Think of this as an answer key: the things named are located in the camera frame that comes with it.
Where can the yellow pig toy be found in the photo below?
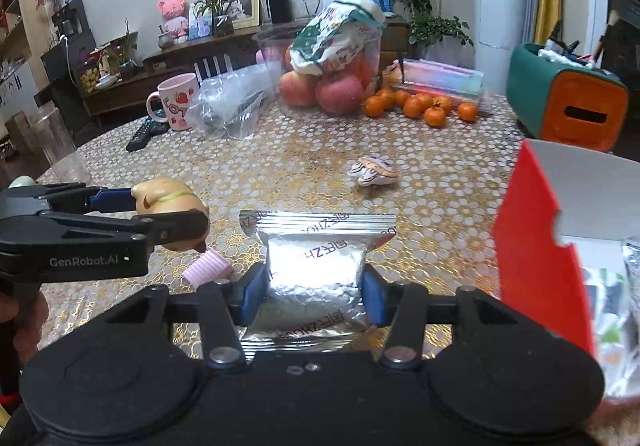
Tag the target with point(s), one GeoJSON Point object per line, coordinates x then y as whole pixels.
{"type": "Point", "coordinates": [164, 195]}

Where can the bag of apples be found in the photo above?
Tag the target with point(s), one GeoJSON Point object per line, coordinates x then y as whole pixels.
{"type": "Point", "coordinates": [333, 76]}

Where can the clear glass jar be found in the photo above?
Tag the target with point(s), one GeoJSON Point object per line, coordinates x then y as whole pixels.
{"type": "Point", "coordinates": [57, 144]}

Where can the silver foil pouch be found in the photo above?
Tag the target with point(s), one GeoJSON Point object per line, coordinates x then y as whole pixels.
{"type": "Point", "coordinates": [314, 263]}

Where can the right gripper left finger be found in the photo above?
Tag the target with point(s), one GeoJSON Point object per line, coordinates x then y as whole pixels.
{"type": "Point", "coordinates": [219, 308]}

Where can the small striped snack pack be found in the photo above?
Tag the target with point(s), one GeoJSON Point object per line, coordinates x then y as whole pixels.
{"type": "Point", "coordinates": [371, 170]}

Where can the person left hand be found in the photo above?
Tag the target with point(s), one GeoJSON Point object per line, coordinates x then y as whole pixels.
{"type": "Point", "coordinates": [24, 310]}

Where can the pastel plastic box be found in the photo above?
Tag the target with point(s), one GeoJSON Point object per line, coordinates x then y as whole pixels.
{"type": "Point", "coordinates": [420, 76]}

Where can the white green plastic bag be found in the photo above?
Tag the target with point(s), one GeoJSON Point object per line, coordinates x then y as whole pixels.
{"type": "Point", "coordinates": [613, 301]}

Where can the framed photo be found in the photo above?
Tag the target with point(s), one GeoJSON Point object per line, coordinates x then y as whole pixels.
{"type": "Point", "coordinates": [244, 13]}

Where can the red white cardboard box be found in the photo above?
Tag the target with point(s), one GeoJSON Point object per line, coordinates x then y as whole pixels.
{"type": "Point", "coordinates": [565, 208]}

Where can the black remote control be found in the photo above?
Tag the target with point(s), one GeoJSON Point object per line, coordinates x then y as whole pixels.
{"type": "Point", "coordinates": [145, 134]}

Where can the green orange tissue box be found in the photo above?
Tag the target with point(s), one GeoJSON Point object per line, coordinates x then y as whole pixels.
{"type": "Point", "coordinates": [565, 102]}

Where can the pink pig plush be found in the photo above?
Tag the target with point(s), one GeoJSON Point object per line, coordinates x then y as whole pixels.
{"type": "Point", "coordinates": [175, 19]}

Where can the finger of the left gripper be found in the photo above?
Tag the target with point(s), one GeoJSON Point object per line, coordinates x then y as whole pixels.
{"type": "Point", "coordinates": [130, 226]}
{"type": "Point", "coordinates": [76, 198]}

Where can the mandarin orange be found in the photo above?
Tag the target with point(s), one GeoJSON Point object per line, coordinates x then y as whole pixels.
{"type": "Point", "coordinates": [375, 106]}
{"type": "Point", "coordinates": [413, 107]}
{"type": "Point", "coordinates": [401, 97]}
{"type": "Point", "coordinates": [467, 112]}
{"type": "Point", "coordinates": [443, 102]}
{"type": "Point", "coordinates": [435, 117]}

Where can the clear crumpled plastic bag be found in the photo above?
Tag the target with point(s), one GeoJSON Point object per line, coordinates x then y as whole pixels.
{"type": "Point", "coordinates": [231, 104]}

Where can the wooden tv cabinet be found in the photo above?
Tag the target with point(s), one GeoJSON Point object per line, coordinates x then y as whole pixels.
{"type": "Point", "coordinates": [206, 58]}

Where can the green potted plant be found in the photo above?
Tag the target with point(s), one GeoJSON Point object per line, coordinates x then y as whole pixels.
{"type": "Point", "coordinates": [434, 36]}

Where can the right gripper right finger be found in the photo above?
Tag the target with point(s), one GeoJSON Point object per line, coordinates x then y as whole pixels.
{"type": "Point", "coordinates": [405, 310]}

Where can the pink strawberry mug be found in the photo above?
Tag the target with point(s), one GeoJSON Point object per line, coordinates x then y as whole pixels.
{"type": "Point", "coordinates": [176, 95]}

